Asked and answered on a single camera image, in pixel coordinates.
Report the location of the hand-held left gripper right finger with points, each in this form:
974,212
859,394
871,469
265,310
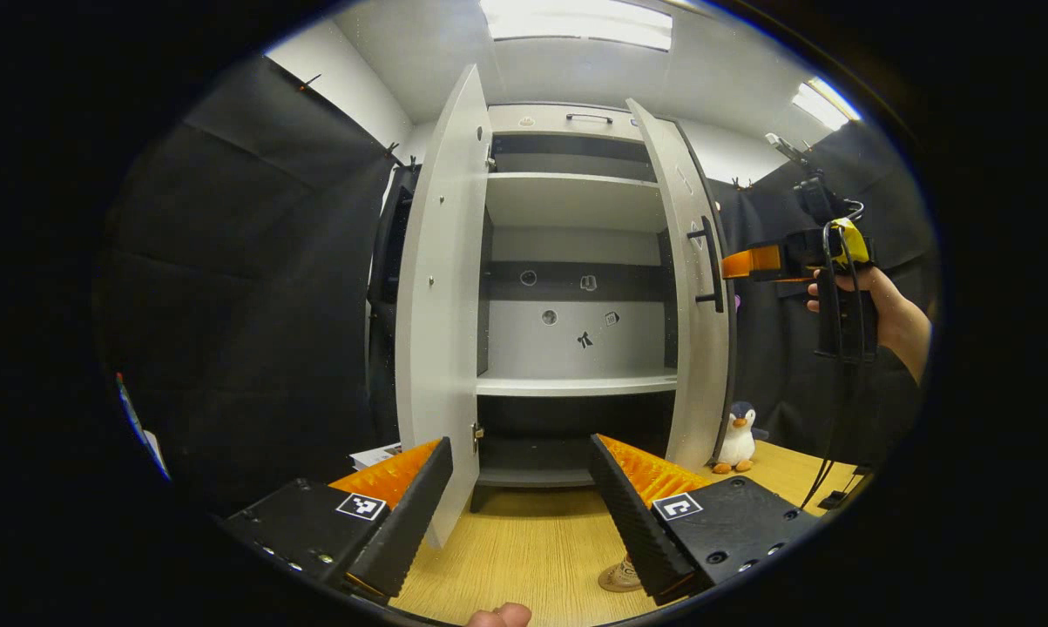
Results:
632,514

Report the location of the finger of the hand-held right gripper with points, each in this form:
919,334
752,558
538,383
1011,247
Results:
750,262

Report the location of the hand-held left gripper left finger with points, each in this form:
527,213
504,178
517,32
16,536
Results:
410,522

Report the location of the round brown coaster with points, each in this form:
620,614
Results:
615,583

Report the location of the grey cabinet door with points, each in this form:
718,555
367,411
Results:
441,305
693,348

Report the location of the grey cabinet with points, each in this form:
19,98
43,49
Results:
576,200

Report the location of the white paper booklet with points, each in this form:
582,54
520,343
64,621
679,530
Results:
375,455

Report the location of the penguin plush toy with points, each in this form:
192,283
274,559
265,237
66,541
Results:
737,440

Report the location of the small ceiling light panel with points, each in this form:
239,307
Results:
824,103

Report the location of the black backdrop cloth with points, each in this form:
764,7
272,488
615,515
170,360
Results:
253,305

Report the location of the white blue sheet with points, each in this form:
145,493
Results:
140,427

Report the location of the large ceiling light panel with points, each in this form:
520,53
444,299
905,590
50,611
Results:
576,22

